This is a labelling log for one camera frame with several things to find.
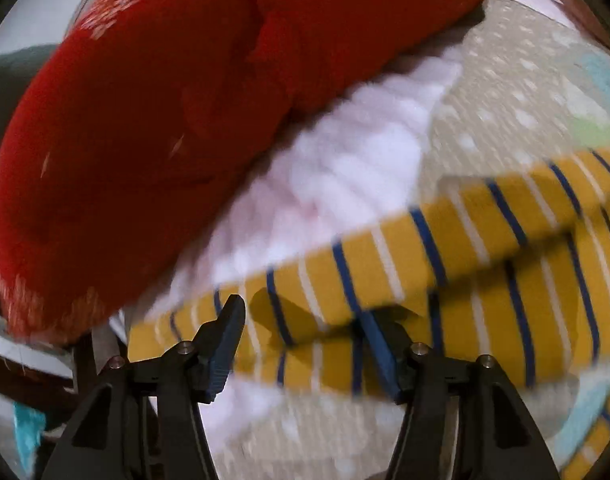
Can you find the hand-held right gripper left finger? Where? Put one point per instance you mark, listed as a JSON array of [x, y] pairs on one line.
[[225, 346]]

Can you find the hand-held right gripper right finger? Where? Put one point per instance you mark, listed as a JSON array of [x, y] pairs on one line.
[[382, 356]]

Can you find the yellow striped shirt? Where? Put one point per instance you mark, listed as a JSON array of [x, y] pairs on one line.
[[460, 240]]

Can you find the dark wooden furniture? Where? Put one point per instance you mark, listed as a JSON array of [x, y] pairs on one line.
[[30, 385]]

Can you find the white bed sheet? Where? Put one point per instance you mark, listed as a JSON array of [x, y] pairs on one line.
[[345, 160]]

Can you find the red floral bolster pillow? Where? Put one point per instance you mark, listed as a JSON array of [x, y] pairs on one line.
[[160, 110]]

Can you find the heart print quilt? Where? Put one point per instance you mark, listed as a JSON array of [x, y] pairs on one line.
[[510, 85]]

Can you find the teal pillow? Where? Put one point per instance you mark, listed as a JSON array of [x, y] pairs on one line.
[[5, 75]]

